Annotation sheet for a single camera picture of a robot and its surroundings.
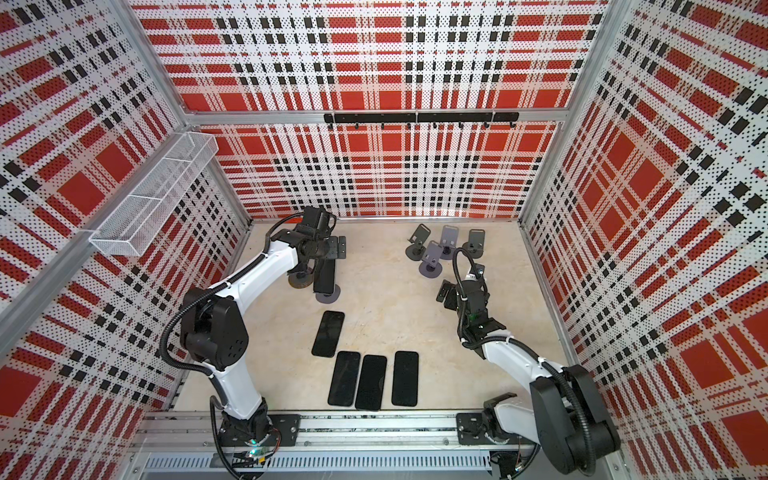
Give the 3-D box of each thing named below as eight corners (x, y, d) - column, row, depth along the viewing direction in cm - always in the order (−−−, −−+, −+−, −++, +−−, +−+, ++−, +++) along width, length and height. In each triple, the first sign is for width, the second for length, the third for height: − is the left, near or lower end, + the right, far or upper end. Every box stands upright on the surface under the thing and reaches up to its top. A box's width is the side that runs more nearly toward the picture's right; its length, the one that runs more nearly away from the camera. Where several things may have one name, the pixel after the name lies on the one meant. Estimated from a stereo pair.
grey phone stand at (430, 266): (417, 272, 108) (418, 256, 101) (430, 255, 113) (432, 238, 106) (434, 281, 106) (436, 266, 98) (447, 263, 111) (450, 246, 104)
